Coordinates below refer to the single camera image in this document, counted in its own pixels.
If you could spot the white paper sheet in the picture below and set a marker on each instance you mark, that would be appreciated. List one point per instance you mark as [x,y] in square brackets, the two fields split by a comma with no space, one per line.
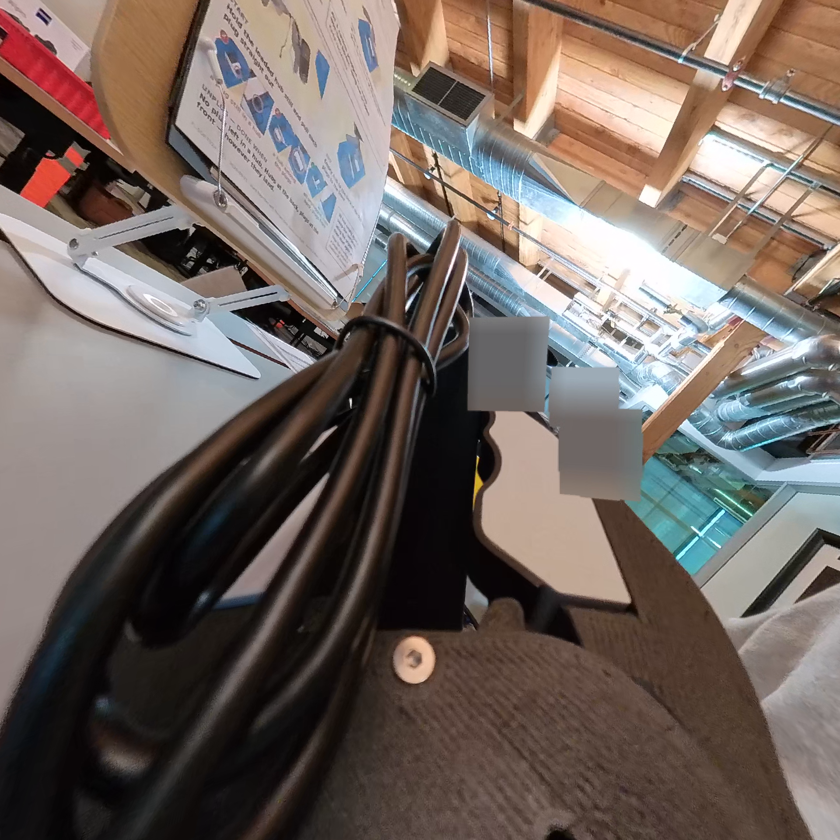
[282,348]

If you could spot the silver duct with vent grille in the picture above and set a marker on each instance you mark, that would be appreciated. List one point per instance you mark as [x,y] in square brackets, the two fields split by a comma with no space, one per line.
[499,151]

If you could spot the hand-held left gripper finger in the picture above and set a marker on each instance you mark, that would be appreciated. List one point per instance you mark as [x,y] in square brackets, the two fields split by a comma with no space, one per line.
[525,525]

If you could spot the person's grey clothing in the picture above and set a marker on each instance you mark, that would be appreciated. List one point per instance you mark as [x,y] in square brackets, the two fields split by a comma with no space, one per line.
[800,689]

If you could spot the red bin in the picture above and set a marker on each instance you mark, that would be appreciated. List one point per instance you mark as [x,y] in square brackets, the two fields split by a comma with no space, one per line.
[39,72]

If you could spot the orange object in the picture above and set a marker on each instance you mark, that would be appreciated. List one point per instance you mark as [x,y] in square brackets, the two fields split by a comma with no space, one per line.
[43,177]

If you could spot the silver ventilation duct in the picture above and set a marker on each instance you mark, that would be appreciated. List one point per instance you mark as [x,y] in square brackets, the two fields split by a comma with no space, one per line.
[420,216]
[774,308]

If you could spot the white box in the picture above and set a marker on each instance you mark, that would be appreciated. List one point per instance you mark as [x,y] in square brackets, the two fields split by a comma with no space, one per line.
[65,39]

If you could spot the insulated silver pipes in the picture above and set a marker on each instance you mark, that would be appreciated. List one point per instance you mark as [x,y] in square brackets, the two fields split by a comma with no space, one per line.
[787,394]

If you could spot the white desk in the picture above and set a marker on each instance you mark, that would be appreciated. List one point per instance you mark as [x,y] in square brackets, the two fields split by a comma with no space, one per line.
[98,459]

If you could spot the printed instruction sheet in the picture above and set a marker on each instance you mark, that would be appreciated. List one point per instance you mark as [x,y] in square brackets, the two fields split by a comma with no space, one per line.
[328,131]

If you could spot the grey metal pipe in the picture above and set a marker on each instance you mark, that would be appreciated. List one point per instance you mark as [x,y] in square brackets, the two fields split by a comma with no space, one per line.
[754,84]

